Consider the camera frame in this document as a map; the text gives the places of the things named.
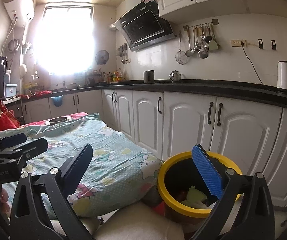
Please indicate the person's left hand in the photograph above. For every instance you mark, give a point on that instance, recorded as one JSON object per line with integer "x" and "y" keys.
{"x": 3, "y": 201}

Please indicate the hanging kitchen tools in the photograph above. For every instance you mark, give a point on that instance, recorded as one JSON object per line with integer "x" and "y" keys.
{"x": 123, "y": 52}

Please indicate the black wall hook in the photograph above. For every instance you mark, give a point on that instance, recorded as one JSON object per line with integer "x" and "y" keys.
{"x": 260, "y": 43}
{"x": 273, "y": 45}

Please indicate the black kitchen countertop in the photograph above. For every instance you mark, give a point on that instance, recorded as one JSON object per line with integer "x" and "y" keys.
{"x": 208, "y": 85}

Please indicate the round metal pan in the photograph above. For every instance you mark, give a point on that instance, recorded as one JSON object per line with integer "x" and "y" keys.
{"x": 58, "y": 120}

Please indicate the large steel ladle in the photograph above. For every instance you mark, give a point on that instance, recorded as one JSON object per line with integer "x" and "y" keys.
{"x": 203, "y": 54}

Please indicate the beige wall power strip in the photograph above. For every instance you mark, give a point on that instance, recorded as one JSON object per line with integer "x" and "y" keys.
{"x": 238, "y": 43}

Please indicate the cream padded cloth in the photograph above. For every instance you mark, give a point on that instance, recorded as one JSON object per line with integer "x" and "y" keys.
{"x": 133, "y": 222}

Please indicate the black spoon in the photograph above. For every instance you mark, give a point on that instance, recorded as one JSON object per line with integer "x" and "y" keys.
{"x": 208, "y": 39}

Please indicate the silver vent duct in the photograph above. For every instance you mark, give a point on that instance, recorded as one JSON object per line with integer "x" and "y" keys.
{"x": 113, "y": 27}

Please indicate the green spatula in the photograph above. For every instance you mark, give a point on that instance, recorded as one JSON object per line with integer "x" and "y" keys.
{"x": 213, "y": 45}

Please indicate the steel spoon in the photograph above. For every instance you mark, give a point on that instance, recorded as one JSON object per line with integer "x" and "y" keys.
{"x": 196, "y": 46}

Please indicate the group of condiment bottles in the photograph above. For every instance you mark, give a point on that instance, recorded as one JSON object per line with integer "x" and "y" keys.
{"x": 115, "y": 76}

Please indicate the round wall fan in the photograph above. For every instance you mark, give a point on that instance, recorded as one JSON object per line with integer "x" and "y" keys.
{"x": 102, "y": 57}

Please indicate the yellow rimmed trash bin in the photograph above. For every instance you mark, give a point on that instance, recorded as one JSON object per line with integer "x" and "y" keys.
{"x": 161, "y": 180}

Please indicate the steel teapot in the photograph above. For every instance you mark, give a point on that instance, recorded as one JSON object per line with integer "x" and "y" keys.
{"x": 175, "y": 77}

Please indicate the pink bed sheet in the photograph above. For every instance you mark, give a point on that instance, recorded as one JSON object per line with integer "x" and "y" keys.
{"x": 79, "y": 115}

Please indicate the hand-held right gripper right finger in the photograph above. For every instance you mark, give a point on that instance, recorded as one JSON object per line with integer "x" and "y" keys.
{"x": 208, "y": 170}

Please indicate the red cloth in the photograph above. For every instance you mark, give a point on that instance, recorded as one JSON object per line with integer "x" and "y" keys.
{"x": 41, "y": 93}

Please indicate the red gold-print cushion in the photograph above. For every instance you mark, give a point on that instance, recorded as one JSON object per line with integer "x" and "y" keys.
{"x": 13, "y": 121}

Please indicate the blue hanging bin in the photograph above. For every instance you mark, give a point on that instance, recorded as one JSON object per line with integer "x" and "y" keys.
{"x": 57, "y": 101}

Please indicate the blue white storage box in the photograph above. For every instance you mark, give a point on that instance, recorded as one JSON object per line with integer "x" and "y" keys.
{"x": 11, "y": 90}

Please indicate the white base cabinets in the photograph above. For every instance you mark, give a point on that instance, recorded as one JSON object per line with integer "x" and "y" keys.
{"x": 183, "y": 120}

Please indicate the kitchen window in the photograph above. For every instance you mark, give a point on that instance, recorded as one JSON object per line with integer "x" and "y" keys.
{"x": 63, "y": 37}

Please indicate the black range hood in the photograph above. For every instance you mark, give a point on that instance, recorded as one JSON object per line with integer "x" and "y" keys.
{"x": 143, "y": 27}

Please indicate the light blue printed blanket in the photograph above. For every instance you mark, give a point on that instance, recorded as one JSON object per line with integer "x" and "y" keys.
{"x": 113, "y": 160}

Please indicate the white electric kettle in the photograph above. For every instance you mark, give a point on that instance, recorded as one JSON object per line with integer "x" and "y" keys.
{"x": 284, "y": 77}

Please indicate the white water heater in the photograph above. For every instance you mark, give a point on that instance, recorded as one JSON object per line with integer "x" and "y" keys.
{"x": 18, "y": 7}

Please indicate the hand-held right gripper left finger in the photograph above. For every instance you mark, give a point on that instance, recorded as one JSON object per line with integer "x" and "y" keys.
{"x": 79, "y": 166}

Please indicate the dark metal pot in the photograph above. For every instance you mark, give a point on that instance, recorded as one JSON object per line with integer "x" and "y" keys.
{"x": 149, "y": 77}

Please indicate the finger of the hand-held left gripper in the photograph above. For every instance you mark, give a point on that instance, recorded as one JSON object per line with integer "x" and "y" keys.
{"x": 13, "y": 140}
{"x": 33, "y": 147}

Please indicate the wall utensil rail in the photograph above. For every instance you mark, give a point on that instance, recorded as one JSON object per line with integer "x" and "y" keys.
{"x": 201, "y": 25}

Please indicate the white plastic bag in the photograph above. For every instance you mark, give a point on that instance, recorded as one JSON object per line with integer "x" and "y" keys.
{"x": 198, "y": 205}

